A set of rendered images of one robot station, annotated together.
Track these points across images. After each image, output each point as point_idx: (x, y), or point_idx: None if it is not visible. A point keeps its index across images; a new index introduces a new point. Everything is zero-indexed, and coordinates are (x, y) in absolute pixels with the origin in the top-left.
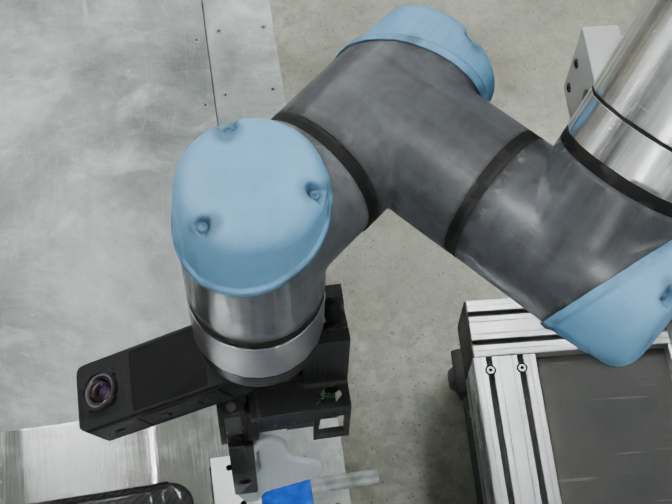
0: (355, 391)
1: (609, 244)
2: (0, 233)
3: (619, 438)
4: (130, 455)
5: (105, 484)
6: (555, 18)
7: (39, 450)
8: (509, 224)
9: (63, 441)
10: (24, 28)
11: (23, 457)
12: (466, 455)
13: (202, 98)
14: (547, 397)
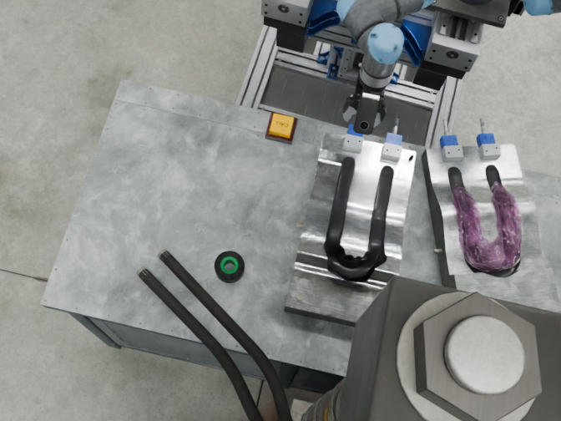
0: None
1: None
2: (224, 195)
3: (297, 93)
4: (330, 168)
5: (336, 177)
6: (105, 43)
7: (318, 191)
8: (406, 1)
9: (318, 185)
10: (143, 166)
11: (319, 196)
12: None
13: (198, 122)
14: (275, 107)
